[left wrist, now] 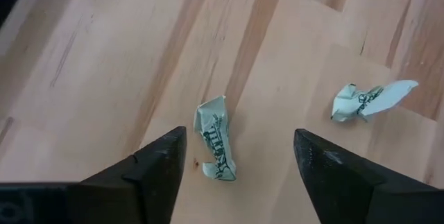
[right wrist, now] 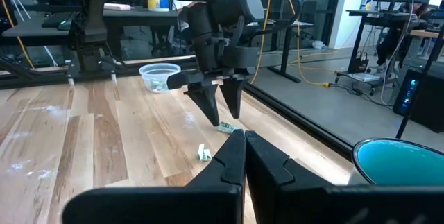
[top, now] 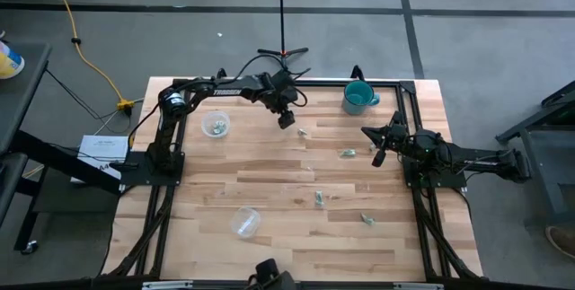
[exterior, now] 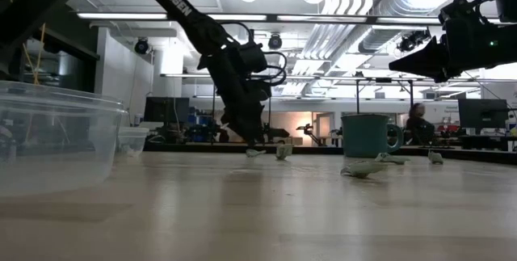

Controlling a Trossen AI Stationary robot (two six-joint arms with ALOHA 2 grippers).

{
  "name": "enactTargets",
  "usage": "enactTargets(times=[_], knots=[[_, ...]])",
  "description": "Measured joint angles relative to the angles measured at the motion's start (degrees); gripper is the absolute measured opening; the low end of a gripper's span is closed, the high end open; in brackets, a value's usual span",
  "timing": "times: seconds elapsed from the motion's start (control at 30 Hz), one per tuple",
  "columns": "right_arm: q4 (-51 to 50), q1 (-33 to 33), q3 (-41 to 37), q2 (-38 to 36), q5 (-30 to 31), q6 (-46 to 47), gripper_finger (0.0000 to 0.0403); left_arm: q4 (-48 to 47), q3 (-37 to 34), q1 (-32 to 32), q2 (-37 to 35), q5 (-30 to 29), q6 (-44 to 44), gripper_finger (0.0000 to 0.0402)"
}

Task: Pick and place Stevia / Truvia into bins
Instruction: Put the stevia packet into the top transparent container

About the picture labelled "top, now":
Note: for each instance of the dark side table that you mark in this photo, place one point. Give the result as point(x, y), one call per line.
point(563, 110)

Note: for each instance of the yellow white container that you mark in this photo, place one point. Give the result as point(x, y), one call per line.
point(9, 63)

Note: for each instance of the clear round plastic bin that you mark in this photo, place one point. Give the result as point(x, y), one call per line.
point(206, 121)
point(245, 222)

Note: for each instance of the white cardboard box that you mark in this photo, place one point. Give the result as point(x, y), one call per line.
point(101, 148)

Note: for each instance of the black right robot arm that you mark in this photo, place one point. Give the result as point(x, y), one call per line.
point(476, 162)

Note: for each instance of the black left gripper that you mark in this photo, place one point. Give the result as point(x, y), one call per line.
point(283, 94)

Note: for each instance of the black side cart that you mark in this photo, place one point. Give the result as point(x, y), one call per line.
point(18, 101)

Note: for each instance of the black tripod stand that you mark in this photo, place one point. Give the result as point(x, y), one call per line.
point(281, 11)

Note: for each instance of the black curved frame bracket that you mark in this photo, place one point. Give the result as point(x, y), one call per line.
point(356, 73)
point(221, 74)

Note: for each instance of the teal enamel mug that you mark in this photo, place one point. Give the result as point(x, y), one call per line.
point(357, 99)

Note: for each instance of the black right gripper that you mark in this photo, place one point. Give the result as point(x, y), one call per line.
point(397, 137)

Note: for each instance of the small black depth camera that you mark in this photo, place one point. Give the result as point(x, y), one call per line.
point(269, 274)

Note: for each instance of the black aluminium table frame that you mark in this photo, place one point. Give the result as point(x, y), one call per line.
point(323, 84)

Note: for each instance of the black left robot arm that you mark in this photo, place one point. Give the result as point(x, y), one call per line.
point(233, 91)

